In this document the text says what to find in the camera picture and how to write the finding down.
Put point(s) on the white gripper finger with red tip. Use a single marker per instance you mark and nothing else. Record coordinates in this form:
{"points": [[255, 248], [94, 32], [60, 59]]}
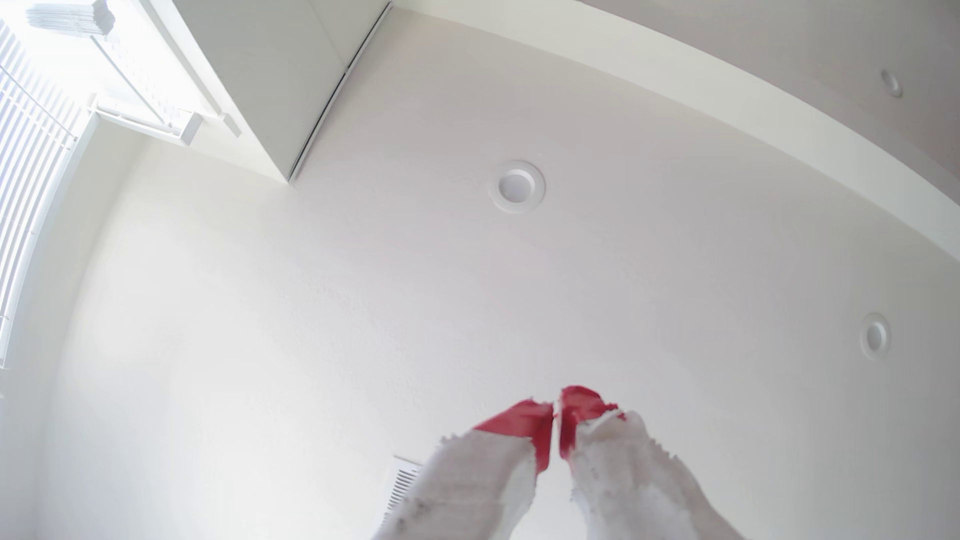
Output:
{"points": [[630, 480], [472, 487]]}

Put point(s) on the round recessed ceiling light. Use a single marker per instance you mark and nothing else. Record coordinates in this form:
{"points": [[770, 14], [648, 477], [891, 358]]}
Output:
{"points": [[890, 82], [875, 337], [517, 186]]}

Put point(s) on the white tall cabinet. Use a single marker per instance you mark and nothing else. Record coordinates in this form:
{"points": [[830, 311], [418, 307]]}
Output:
{"points": [[262, 75]]}

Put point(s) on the white window blinds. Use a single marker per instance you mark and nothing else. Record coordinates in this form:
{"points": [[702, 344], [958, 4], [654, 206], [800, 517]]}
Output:
{"points": [[30, 150]]}

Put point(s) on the white stacked blind slats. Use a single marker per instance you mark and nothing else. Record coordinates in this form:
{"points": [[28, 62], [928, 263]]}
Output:
{"points": [[71, 16]]}

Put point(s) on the white wall air vent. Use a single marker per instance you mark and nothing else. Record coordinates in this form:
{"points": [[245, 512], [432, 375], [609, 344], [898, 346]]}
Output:
{"points": [[401, 480]]}

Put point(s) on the white blind bottom rail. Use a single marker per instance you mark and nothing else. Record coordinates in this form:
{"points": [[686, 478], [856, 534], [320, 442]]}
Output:
{"points": [[150, 121]]}

